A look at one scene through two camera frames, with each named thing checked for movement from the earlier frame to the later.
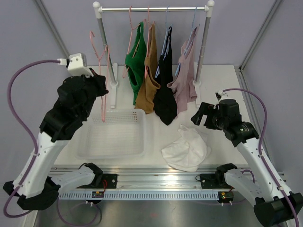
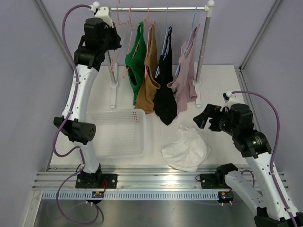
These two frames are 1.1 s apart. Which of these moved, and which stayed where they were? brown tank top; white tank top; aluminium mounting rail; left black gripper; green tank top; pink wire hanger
Moved: pink wire hanger; left black gripper
Stayed: brown tank top; white tank top; green tank top; aluminium mounting rail
